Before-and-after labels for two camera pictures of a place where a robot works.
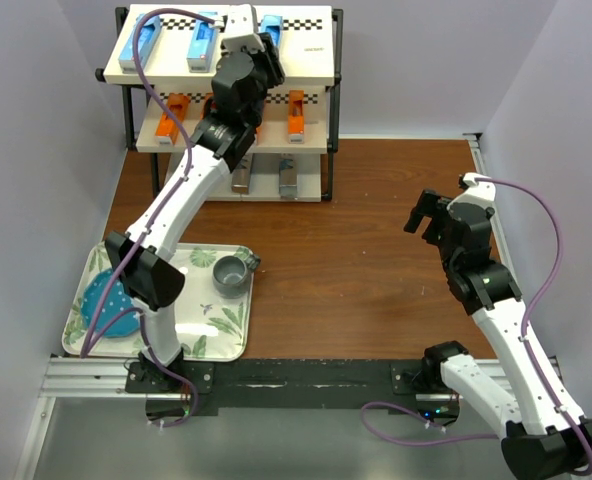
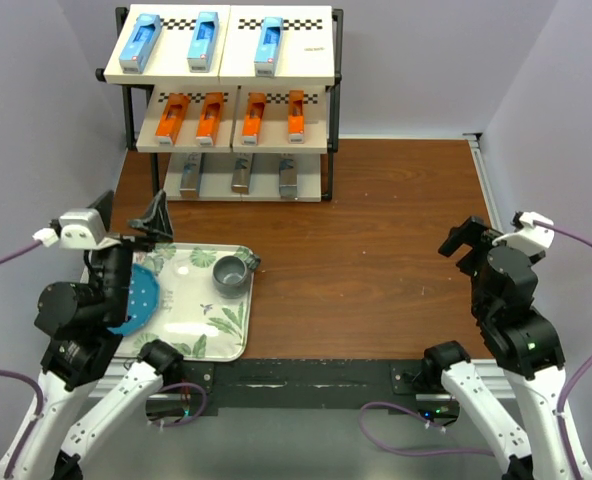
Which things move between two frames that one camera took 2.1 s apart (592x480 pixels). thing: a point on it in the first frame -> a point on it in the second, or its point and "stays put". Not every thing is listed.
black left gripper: x=270 y=60 -> x=157 y=225
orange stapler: x=167 y=126 stays put
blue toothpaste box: x=201 y=50 stays put
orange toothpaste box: x=296 y=116 stays put
